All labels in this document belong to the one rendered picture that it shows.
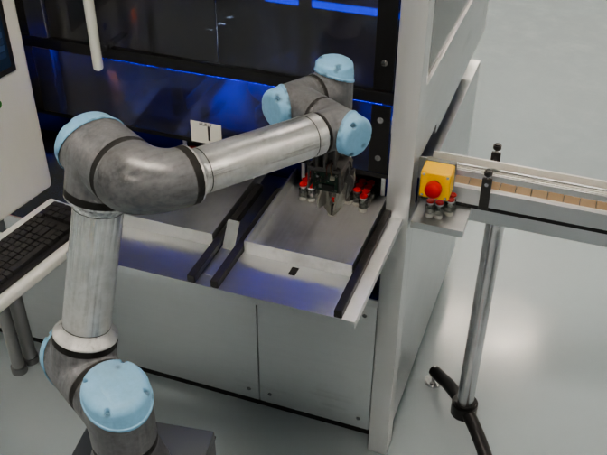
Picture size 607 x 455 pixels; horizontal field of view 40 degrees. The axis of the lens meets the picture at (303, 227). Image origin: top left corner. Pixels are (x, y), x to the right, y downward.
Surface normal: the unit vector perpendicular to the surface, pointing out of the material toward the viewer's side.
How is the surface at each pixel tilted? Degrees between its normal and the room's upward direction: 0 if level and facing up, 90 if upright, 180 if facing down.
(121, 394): 7
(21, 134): 90
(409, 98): 90
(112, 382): 7
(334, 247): 0
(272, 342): 90
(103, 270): 88
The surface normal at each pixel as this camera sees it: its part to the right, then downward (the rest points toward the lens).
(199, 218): 0.00, -0.81
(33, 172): 0.89, 0.27
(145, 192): 0.11, 0.41
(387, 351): -0.34, 0.55
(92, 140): -0.40, -0.51
